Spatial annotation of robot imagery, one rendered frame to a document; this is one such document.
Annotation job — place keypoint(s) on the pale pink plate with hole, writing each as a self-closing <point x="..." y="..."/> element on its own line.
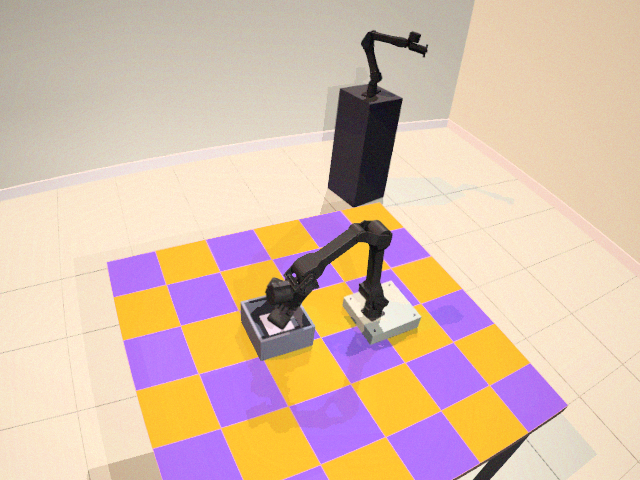
<point x="270" y="330"/>

